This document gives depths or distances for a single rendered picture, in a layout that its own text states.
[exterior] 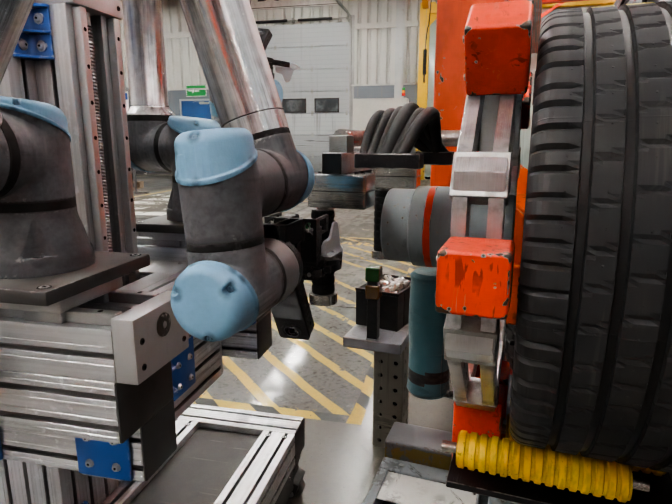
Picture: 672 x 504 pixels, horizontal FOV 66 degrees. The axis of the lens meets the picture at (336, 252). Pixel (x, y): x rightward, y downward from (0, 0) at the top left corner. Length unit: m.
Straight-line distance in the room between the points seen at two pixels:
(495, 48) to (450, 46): 0.73
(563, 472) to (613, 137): 0.50
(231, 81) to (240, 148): 0.14
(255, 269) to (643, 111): 0.42
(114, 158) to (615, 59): 0.85
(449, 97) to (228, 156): 0.98
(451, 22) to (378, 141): 0.74
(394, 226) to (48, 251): 0.51
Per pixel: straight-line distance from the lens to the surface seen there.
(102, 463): 0.90
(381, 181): 1.08
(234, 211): 0.48
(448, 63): 1.41
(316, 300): 0.80
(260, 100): 0.60
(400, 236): 0.87
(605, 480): 0.90
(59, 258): 0.80
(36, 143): 0.79
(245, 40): 0.62
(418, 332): 1.06
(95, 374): 0.78
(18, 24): 0.67
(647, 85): 0.65
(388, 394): 1.75
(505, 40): 0.68
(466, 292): 0.56
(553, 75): 0.65
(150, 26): 1.34
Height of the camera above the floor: 1.00
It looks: 12 degrees down
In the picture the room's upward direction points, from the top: straight up
